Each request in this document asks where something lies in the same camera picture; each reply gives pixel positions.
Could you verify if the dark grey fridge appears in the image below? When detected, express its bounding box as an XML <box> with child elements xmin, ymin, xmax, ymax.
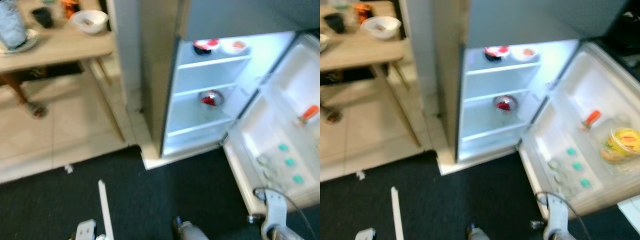
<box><xmin>140</xmin><ymin>0</ymin><xmax>321</xmax><ymax>158</ymax></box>
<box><xmin>432</xmin><ymin>0</ymin><xmax>631</xmax><ymax>163</ymax></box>

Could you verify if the white bowl with orange food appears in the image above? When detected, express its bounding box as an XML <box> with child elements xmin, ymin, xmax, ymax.
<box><xmin>512</xmin><ymin>46</ymin><xmax>538</xmax><ymax>62</ymax></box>
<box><xmin>222</xmin><ymin>40</ymin><xmax>248</xmax><ymax>55</ymax></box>

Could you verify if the blue white carton green top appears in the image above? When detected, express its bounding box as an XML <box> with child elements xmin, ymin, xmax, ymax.
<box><xmin>0</xmin><ymin>0</ymin><xmax>28</xmax><ymax>51</ymax></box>

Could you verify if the clear bottle teal cap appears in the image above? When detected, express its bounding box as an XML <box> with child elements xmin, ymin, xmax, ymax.
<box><xmin>557</xmin><ymin>177</ymin><xmax>591</xmax><ymax>197</ymax></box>
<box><xmin>270</xmin><ymin>172</ymin><xmax>304</xmax><ymax>193</ymax></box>
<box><xmin>552</xmin><ymin>161</ymin><xmax>584</xmax><ymax>182</ymax></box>
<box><xmin>549</xmin><ymin>146</ymin><xmax>577</xmax><ymax>168</ymax></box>
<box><xmin>260</xmin><ymin>142</ymin><xmax>290</xmax><ymax>166</ymax></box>
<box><xmin>262</xmin><ymin>157</ymin><xmax>296</xmax><ymax>178</ymax></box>

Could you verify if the black floor mat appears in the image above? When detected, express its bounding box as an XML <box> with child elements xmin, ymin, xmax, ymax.
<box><xmin>320</xmin><ymin>150</ymin><xmax>640</xmax><ymax>240</ymax></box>
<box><xmin>0</xmin><ymin>145</ymin><xmax>321</xmax><ymax>240</ymax></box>

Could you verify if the white green Peel Fresh carton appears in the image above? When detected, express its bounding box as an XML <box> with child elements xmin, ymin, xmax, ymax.
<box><xmin>600</xmin><ymin>114</ymin><xmax>640</xmax><ymax>163</ymax></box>

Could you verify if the black cup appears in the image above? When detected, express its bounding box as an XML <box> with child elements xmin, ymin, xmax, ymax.
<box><xmin>32</xmin><ymin>7</ymin><xmax>54</xmax><ymax>29</ymax></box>
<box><xmin>324</xmin><ymin>12</ymin><xmax>346</xmax><ymax>34</ymax></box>

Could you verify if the black bowl red white cover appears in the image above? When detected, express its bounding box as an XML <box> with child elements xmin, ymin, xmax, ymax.
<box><xmin>484</xmin><ymin>45</ymin><xmax>511</xmax><ymax>63</ymax></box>
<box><xmin>192</xmin><ymin>38</ymin><xmax>221</xmax><ymax>56</ymax></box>

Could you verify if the light wooden table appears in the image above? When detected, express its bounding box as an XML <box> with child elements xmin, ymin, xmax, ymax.
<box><xmin>320</xmin><ymin>0</ymin><xmax>425</xmax><ymax>148</ymax></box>
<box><xmin>0</xmin><ymin>0</ymin><xmax>126</xmax><ymax>143</ymax></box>

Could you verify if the fridge door white inside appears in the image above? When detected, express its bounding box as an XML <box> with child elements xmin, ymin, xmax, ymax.
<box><xmin>517</xmin><ymin>41</ymin><xmax>640</xmax><ymax>218</ymax></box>
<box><xmin>222</xmin><ymin>34</ymin><xmax>321</xmax><ymax>216</ymax></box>

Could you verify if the glass fridge shelf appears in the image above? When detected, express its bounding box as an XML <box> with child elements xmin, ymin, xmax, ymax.
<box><xmin>462</xmin><ymin>89</ymin><xmax>531</xmax><ymax>103</ymax></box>
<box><xmin>172</xmin><ymin>82</ymin><xmax>238</xmax><ymax>98</ymax></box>
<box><xmin>465</xmin><ymin>62</ymin><xmax>542</xmax><ymax>76</ymax></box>
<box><xmin>460</xmin><ymin>122</ymin><xmax>526</xmax><ymax>142</ymax></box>
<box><xmin>166</xmin><ymin>117</ymin><xmax>233</xmax><ymax>138</ymax></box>
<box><xmin>177</xmin><ymin>55</ymin><xmax>252</xmax><ymax>70</ymax></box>

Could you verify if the white floor tape strip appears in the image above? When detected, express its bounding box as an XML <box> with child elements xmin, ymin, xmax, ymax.
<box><xmin>97</xmin><ymin>180</ymin><xmax>115</xmax><ymax>240</ymax></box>
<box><xmin>390</xmin><ymin>186</ymin><xmax>406</xmax><ymax>240</ymax></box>

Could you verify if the white fridge base board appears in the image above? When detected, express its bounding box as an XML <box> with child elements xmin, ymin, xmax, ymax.
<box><xmin>141</xmin><ymin>145</ymin><xmax>226</xmax><ymax>171</ymax></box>
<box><xmin>436</xmin><ymin>150</ymin><xmax>521</xmax><ymax>176</ymax></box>

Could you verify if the orange black small container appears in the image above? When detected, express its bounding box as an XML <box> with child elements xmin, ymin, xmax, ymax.
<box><xmin>61</xmin><ymin>0</ymin><xmax>81</xmax><ymax>18</ymax></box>
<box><xmin>354</xmin><ymin>2</ymin><xmax>375</xmax><ymax>25</ymax></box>

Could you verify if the steel bowl with red food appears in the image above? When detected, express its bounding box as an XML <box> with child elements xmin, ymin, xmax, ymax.
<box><xmin>199</xmin><ymin>89</ymin><xmax>224</xmax><ymax>108</ymax></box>
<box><xmin>492</xmin><ymin>95</ymin><xmax>518</xmax><ymax>113</ymax></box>

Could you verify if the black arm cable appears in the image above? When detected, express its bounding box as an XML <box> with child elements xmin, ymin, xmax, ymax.
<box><xmin>252</xmin><ymin>186</ymin><xmax>318</xmax><ymax>240</ymax></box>
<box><xmin>536</xmin><ymin>191</ymin><xmax>593</xmax><ymax>240</ymax></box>

